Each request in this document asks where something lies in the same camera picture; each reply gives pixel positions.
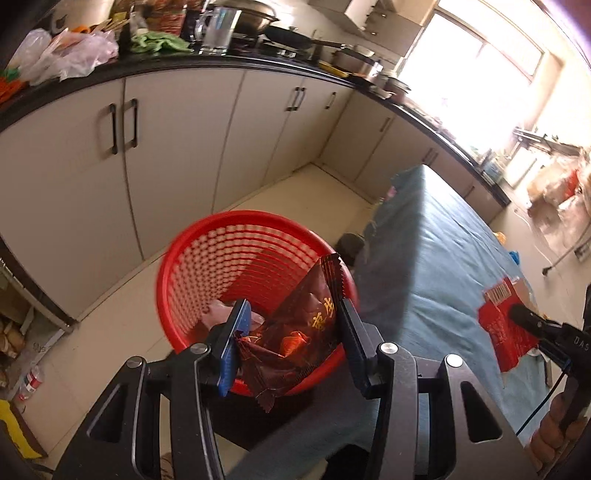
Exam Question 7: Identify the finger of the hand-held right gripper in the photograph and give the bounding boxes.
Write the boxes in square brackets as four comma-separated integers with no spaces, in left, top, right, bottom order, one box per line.
[508,304,565,344]
[536,342,575,371]

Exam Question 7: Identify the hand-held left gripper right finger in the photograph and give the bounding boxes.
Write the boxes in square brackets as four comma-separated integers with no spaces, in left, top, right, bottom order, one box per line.
[339,298,539,480]

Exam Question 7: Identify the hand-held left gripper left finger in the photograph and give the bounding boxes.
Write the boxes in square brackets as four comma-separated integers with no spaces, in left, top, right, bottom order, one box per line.
[53,299,252,480]

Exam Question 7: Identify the red paper packet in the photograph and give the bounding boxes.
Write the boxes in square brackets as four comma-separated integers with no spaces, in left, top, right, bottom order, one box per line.
[478,276,541,374]

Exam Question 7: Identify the brown foil snack wrapper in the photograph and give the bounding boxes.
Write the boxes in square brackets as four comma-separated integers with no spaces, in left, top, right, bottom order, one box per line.
[235,253,345,413]

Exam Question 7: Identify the red plastic mesh basket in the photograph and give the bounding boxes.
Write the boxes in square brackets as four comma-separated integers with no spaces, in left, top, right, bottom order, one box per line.
[156,210,360,398]

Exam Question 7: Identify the person's right hand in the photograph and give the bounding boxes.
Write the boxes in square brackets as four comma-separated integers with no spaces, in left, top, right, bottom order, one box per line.
[529,392,585,467]

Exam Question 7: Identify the black floor mat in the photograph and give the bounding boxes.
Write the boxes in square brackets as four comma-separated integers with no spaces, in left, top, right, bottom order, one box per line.
[208,392,324,450]

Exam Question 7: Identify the dark round floor object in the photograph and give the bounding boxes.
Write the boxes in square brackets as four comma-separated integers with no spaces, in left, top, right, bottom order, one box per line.
[336,233,368,267]

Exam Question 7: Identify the teal tablecloth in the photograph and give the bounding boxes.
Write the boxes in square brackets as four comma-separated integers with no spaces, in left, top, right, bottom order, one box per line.
[226,165,561,480]

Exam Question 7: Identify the pile of plastic bags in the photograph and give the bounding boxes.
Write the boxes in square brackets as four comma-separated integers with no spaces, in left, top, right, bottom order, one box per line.
[526,148,591,245]

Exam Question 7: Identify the white kitchen base cabinets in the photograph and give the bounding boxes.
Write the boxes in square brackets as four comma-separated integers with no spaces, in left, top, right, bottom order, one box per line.
[0,58,511,324]

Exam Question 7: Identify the red white can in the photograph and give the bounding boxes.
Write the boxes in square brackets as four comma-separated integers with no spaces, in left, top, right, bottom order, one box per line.
[16,364,45,404]

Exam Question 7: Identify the bright kitchen window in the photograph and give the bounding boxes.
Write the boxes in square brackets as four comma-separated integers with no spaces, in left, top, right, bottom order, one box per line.
[402,0,561,153]

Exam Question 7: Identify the small steel pot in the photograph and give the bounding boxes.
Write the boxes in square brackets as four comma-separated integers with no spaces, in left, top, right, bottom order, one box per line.
[376,74,411,104]

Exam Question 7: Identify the large steel pot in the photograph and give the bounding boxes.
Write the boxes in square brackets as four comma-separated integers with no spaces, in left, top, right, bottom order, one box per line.
[330,45,384,77]

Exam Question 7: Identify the black kitchen countertop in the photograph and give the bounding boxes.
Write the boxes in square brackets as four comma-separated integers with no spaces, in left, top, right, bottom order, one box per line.
[0,44,511,206]

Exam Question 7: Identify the gas stove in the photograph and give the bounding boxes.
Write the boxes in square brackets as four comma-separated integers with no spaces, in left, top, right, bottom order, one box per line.
[228,34,319,58]

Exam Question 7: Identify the black frying pan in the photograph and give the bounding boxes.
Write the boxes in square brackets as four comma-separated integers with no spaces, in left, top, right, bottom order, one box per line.
[263,25,347,51]

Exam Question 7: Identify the green cloth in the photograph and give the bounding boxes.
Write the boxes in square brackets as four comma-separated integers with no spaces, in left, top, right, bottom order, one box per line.
[130,31,191,54]

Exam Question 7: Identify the steel wok with lid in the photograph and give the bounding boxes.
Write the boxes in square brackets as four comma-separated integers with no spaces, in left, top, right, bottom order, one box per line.
[208,0,281,38]

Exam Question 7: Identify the pinkish plastic bag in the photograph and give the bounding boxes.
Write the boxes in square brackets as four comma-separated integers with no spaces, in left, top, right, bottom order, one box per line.
[34,30,120,84]

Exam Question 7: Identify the orange green plastic item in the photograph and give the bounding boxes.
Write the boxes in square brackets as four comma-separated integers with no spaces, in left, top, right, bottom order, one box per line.
[0,69,28,104]

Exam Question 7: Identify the thin dark cable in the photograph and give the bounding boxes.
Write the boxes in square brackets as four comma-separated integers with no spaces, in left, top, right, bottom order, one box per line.
[516,368,568,435]

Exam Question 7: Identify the white wall cabinet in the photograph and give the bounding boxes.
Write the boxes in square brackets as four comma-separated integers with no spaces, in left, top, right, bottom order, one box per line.
[309,0,439,38]

